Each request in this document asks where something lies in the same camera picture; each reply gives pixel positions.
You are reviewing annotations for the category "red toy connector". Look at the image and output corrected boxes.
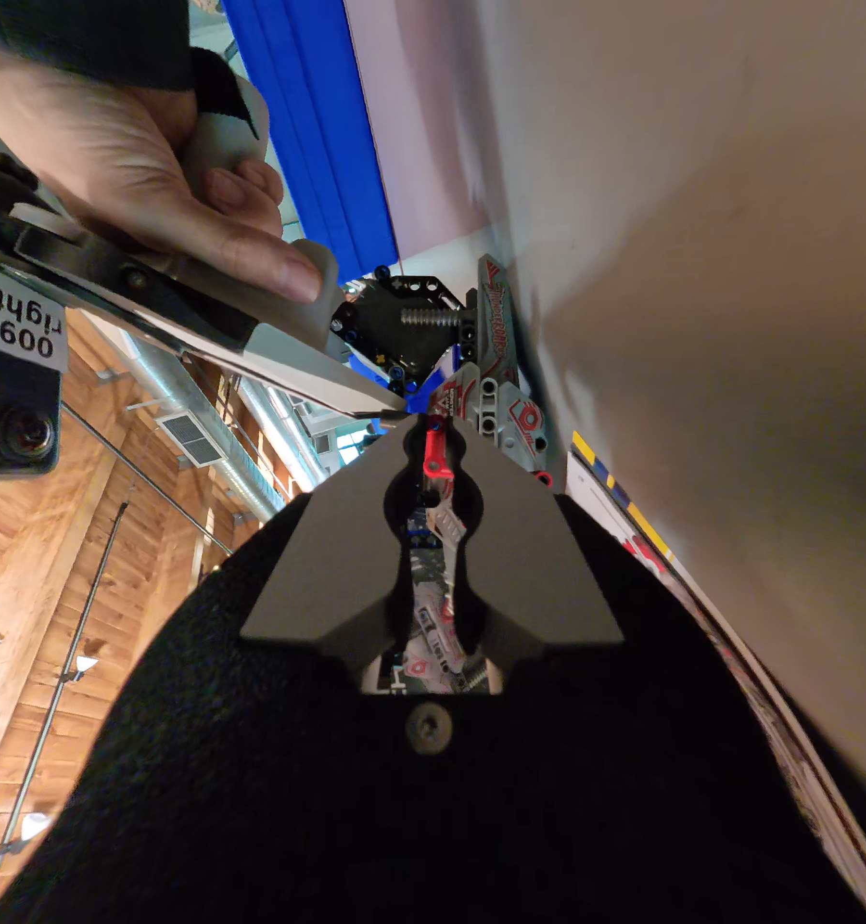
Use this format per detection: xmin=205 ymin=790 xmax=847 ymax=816
xmin=423 ymin=420 xmax=456 ymax=481

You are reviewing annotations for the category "grey desk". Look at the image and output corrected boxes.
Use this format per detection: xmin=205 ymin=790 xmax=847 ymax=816
xmin=343 ymin=0 xmax=866 ymax=874

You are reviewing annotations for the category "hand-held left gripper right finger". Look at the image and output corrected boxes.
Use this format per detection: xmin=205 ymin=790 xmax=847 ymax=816
xmin=447 ymin=419 xmax=625 ymax=688

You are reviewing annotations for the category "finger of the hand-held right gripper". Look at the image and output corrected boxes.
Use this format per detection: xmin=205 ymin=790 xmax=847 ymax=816
xmin=114 ymin=307 xmax=408 ymax=424
xmin=240 ymin=322 xmax=410 ymax=415

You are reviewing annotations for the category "toy vehicle model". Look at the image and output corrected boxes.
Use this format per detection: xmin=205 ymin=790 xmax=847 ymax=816
xmin=330 ymin=253 xmax=555 ymax=695

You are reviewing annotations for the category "blue plastic bin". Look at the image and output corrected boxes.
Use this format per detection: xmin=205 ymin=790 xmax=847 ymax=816
xmin=220 ymin=0 xmax=403 ymax=286

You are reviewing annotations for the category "instruction booklet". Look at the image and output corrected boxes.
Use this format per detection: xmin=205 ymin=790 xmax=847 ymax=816
xmin=564 ymin=431 xmax=866 ymax=924

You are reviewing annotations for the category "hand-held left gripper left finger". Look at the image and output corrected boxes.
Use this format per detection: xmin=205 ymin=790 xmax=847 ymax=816
xmin=240 ymin=417 xmax=423 ymax=681

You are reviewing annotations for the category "silver ventilation duct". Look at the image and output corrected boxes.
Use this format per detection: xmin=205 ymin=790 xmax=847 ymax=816
xmin=238 ymin=375 xmax=331 ymax=493
xmin=115 ymin=332 xmax=290 ymax=522

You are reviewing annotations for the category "person's right forearm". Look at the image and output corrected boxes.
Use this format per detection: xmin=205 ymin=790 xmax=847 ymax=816
xmin=0 ymin=0 xmax=196 ymax=93

